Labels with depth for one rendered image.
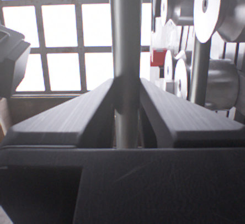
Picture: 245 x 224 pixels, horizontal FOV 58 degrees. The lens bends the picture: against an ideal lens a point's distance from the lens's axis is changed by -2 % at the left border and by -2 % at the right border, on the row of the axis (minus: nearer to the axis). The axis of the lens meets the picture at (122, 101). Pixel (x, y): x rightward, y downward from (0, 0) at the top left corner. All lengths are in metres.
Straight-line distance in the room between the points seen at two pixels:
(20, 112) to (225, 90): 3.69
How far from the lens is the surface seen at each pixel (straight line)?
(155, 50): 0.81
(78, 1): 3.33
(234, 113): 0.26
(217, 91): 0.21
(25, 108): 3.76
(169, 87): 0.25
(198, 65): 0.19
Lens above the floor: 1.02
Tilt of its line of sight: 1 degrees up
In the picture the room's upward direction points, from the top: 90 degrees counter-clockwise
